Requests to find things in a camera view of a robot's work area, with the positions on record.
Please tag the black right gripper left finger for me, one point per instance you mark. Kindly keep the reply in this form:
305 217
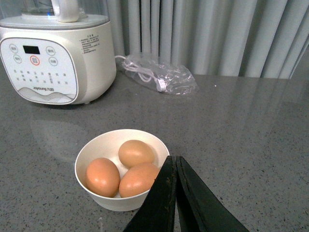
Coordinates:
157 212

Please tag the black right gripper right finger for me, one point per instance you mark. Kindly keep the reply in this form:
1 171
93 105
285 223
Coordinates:
198 208

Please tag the brown egg bowl right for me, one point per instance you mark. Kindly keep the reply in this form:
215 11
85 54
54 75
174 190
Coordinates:
138 179

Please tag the brown egg bowl left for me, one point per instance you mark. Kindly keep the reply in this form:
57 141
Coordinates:
102 177

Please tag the pale brown egg bowl back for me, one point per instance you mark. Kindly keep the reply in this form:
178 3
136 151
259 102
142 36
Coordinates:
134 152

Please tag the white round bowl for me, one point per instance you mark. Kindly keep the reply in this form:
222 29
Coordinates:
107 146

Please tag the clear plastic bag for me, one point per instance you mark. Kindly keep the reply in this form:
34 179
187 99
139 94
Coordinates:
156 74

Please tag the white Joyoung blender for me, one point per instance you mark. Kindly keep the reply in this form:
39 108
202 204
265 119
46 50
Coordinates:
57 51

